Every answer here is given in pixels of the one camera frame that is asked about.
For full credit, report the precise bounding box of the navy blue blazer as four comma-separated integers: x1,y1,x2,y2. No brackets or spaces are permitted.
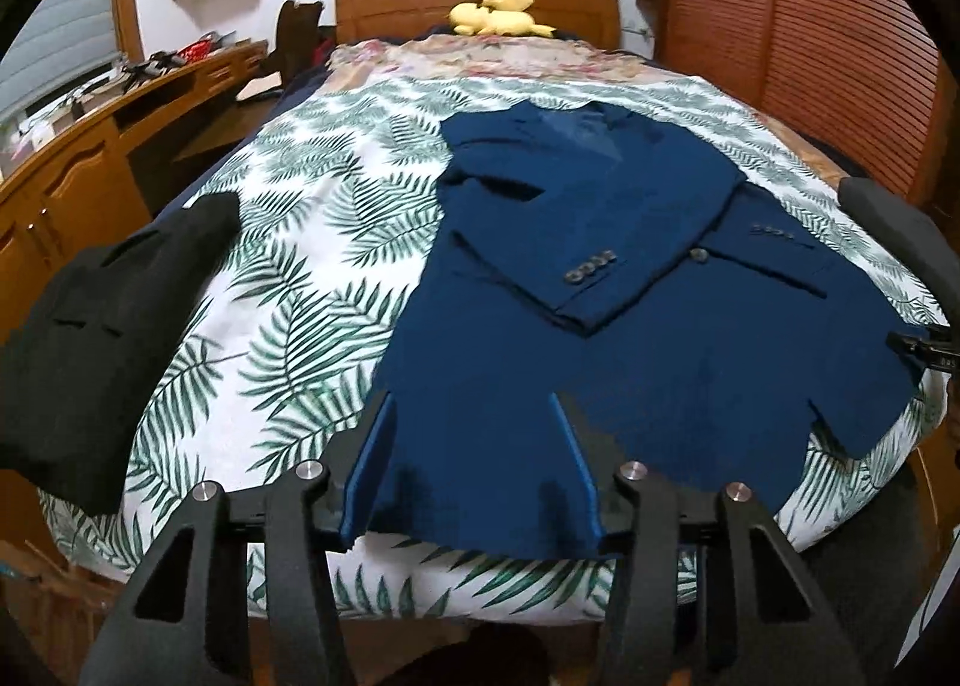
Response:
349,103,927,559

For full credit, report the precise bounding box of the grey window blind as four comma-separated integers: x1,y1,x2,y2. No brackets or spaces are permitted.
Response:
0,0,121,125

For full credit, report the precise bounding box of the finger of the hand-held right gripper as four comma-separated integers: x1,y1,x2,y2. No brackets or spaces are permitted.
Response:
885,330,927,362

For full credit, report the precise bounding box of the yellow plush toy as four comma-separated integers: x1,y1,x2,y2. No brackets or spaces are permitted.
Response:
448,0,557,38

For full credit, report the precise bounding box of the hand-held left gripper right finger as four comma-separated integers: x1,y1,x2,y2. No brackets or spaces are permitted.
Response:
551,390,863,686

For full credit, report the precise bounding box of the wooden desk cabinet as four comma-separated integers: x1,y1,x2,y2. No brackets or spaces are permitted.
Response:
0,40,271,567

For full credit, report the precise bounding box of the dark chair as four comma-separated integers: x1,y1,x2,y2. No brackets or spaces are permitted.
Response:
259,0,335,91

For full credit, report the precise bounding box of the black jacket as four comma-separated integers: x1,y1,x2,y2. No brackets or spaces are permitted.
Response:
0,191,241,515

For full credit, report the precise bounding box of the dark grey garment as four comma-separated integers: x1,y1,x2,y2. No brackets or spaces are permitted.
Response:
836,176,960,327

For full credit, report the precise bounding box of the wooden louvered wardrobe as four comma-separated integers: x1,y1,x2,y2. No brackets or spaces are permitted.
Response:
636,0,942,200

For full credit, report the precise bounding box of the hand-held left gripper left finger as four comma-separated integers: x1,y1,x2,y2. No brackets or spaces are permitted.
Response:
79,392,398,686

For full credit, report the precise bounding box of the black tool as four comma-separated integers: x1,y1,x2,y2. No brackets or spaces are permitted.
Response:
124,52,185,85

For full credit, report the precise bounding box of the bed with leaf-print cover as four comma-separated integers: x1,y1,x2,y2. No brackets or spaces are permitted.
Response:
41,73,950,619

